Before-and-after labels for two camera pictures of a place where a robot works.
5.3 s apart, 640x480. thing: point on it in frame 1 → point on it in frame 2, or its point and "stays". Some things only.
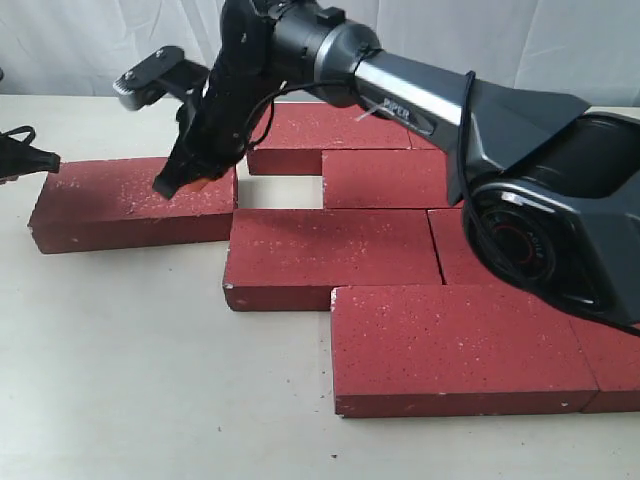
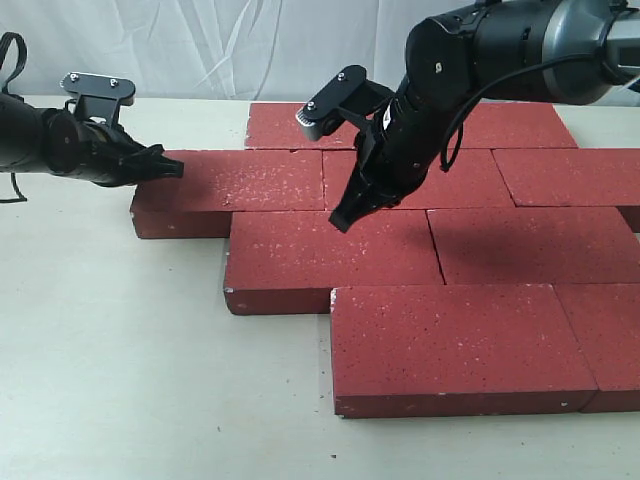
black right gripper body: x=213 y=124 → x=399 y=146
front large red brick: x=455 y=349 stays
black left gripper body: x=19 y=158 → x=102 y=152
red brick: x=99 y=204 → x=216 y=183
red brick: x=612 y=355 stays
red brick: x=291 y=259 stays
